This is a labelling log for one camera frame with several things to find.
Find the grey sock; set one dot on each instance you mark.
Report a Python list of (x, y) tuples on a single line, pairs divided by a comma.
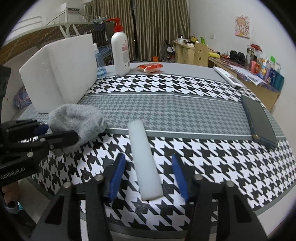
[(86, 120)]

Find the orange floor box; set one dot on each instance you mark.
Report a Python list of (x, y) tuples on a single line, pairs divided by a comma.
[(155, 59)]

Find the black headphones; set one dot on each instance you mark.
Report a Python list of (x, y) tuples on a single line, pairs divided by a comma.
[(238, 57)]

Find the white pump lotion bottle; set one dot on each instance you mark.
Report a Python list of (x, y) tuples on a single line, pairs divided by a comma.
[(120, 48)]

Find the red snack packet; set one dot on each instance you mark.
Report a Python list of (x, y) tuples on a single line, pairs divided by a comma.
[(150, 68)]

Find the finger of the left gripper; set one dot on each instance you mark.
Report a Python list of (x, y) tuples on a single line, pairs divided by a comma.
[(45, 143), (22, 128)]

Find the anime girl wall picture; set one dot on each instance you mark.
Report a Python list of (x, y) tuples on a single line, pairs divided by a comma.
[(242, 26)]

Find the blue plaid blanket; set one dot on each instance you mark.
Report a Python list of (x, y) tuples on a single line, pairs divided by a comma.
[(21, 99)]

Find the wooden desk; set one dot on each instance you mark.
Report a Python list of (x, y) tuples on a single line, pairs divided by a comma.
[(264, 91)]

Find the white air conditioner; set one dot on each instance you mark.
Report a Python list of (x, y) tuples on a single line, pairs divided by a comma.
[(66, 6)]

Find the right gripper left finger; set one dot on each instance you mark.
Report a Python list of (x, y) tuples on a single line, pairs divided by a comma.
[(61, 218)]

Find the black smartphone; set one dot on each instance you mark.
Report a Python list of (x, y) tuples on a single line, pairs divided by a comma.
[(260, 126)]

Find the houndstooth table cloth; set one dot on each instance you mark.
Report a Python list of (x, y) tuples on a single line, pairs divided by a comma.
[(201, 120)]

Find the person's left hand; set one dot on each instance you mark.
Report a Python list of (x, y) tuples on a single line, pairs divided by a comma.
[(11, 193)]

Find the white remote control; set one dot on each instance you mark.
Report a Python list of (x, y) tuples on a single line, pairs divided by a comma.
[(233, 81)]

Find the brown curtains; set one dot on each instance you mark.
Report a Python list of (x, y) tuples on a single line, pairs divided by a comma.
[(147, 24)]

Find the wooden smiley chair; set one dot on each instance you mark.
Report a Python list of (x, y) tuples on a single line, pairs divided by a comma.
[(201, 55)]

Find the white metal bunk bed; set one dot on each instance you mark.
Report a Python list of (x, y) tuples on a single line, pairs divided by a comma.
[(36, 31)]

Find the white foam box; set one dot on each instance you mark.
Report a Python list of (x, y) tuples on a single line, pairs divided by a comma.
[(60, 73)]

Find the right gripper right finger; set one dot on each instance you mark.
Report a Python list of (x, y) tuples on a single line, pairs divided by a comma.
[(236, 219)]

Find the clear water bottle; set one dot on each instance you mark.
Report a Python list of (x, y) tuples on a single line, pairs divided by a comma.
[(101, 69)]

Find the printed paper sheet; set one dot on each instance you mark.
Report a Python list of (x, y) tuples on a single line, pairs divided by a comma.
[(249, 76)]

